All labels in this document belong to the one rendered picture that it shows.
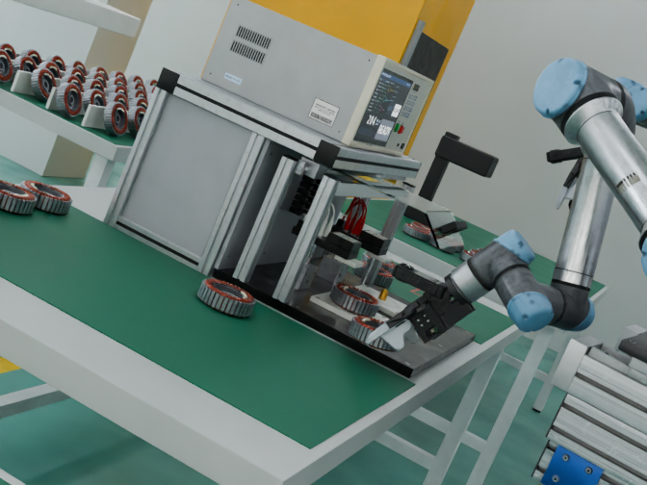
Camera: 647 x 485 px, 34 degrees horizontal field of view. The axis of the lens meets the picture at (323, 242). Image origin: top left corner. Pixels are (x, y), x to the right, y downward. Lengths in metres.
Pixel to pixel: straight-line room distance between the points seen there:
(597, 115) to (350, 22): 4.24
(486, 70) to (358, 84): 5.50
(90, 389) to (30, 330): 0.14
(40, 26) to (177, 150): 4.15
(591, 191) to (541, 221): 5.57
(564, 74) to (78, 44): 4.55
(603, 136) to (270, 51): 0.81
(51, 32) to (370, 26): 1.82
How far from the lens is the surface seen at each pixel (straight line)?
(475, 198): 7.74
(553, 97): 1.99
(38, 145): 6.35
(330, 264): 2.61
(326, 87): 2.33
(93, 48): 6.25
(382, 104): 2.40
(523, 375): 3.96
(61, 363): 1.55
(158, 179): 2.34
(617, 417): 1.92
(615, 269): 7.61
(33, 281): 1.81
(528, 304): 1.97
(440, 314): 2.08
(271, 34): 2.39
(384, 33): 6.05
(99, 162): 3.54
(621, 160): 1.90
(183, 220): 2.31
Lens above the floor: 1.28
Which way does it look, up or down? 9 degrees down
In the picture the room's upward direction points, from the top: 23 degrees clockwise
